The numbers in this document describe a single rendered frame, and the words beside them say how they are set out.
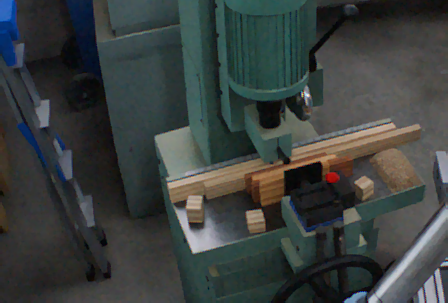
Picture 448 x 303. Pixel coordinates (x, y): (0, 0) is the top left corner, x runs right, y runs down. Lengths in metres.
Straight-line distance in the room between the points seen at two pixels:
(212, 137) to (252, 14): 0.55
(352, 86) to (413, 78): 0.34
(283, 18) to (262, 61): 0.11
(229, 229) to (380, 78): 2.18
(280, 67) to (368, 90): 2.16
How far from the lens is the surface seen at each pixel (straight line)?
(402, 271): 1.35
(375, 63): 3.88
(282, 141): 1.70
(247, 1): 1.45
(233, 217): 1.75
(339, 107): 3.55
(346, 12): 1.48
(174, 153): 2.09
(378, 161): 1.86
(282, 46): 1.51
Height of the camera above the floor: 2.14
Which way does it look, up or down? 42 degrees down
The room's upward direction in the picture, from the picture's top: 1 degrees counter-clockwise
